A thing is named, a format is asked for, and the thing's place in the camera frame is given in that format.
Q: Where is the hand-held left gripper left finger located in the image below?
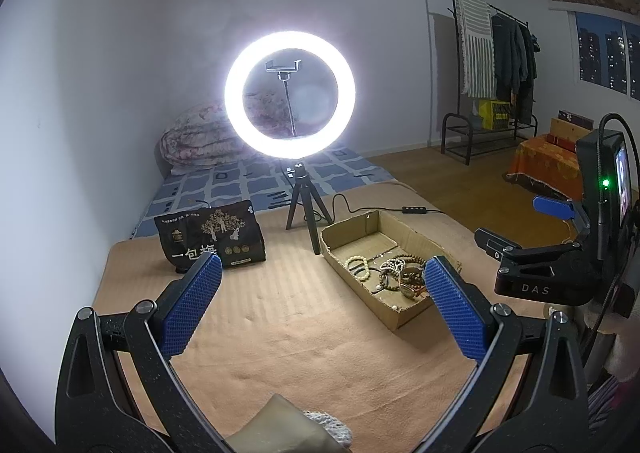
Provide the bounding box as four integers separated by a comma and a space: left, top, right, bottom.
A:
54, 253, 223, 453

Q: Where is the striped towel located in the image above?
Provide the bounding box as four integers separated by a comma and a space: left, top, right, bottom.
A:
456, 0, 497, 99

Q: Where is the wooden bead necklace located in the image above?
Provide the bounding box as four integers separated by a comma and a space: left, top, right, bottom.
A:
374, 253, 427, 294

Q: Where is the person's right forearm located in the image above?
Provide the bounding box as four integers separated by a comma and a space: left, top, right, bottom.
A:
597, 283, 640, 386

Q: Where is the folded floral quilt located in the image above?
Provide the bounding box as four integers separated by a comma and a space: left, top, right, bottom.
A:
159, 100, 321, 176

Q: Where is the cardboard box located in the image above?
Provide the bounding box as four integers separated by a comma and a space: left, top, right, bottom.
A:
319, 210, 463, 331

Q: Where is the black snack bag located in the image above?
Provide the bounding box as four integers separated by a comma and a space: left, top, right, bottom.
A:
154, 200, 267, 275

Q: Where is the black power cable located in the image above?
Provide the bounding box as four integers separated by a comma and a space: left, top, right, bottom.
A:
327, 192, 443, 219

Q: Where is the orange cloth covered table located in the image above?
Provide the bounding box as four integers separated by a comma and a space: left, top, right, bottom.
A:
502, 133, 586, 201

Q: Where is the beige blanket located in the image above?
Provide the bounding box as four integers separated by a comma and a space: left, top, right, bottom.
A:
92, 180, 551, 453

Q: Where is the orange gift box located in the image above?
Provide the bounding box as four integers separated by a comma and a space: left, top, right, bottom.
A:
547, 117, 581, 151

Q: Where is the white ring light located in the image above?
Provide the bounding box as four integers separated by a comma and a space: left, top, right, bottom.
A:
224, 22, 357, 156

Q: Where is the window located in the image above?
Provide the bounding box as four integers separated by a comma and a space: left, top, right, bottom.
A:
567, 8, 640, 101

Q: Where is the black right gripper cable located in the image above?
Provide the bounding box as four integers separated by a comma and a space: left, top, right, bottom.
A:
580, 112, 640, 369

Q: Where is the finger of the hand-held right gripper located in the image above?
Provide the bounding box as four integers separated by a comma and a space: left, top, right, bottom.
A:
532, 195, 594, 246
474, 228, 584, 265

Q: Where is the phone holder clamp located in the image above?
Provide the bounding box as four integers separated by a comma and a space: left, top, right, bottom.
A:
263, 58, 304, 139

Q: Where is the dark grey hanging jacket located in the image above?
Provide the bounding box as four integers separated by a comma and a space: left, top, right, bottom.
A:
491, 14, 523, 101

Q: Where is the striped grey clothing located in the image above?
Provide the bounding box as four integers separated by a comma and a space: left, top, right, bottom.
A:
587, 373, 640, 441

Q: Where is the blue patterned bedsheet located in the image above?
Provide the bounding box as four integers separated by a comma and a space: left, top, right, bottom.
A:
129, 146, 416, 240

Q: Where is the beige cloth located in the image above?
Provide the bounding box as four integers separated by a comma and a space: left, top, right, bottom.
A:
220, 393, 346, 453

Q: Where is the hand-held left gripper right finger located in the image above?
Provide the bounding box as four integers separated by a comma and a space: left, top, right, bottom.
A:
422, 255, 590, 453

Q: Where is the red-brown strap wristwatch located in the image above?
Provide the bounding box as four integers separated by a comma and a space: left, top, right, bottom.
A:
398, 270, 429, 299

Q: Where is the yellow box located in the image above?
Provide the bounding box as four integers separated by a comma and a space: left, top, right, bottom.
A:
477, 99, 513, 130

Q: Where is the black mini tripod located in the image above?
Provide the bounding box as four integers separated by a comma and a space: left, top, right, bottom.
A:
285, 160, 332, 255

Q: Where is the black clothes rack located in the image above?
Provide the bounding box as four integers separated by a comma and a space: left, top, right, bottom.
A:
440, 0, 541, 166

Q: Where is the black hanging coat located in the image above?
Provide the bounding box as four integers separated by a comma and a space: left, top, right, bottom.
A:
517, 26, 542, 109

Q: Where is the pale green bead bracelet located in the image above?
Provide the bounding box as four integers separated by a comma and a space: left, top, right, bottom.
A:
344, 255, 371, 280

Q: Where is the grey knitted cloth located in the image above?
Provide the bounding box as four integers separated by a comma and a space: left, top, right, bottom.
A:
302, 410, 354, 449

